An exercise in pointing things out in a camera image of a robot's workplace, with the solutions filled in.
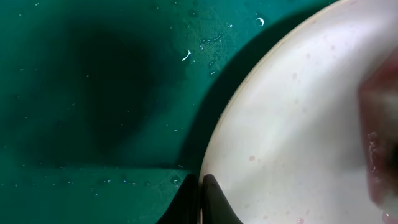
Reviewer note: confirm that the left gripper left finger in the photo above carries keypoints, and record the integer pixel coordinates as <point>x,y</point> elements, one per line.
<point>183,209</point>

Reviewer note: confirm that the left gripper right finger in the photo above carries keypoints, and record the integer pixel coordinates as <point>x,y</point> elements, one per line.
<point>215,207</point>

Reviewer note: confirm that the white round plate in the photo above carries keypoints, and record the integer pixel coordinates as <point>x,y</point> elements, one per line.
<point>288,146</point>

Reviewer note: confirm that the green dish sponge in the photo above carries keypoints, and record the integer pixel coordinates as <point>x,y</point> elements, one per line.
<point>377,98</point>

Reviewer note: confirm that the teal plastic serving tray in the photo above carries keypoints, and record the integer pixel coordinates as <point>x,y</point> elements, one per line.
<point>107,105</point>

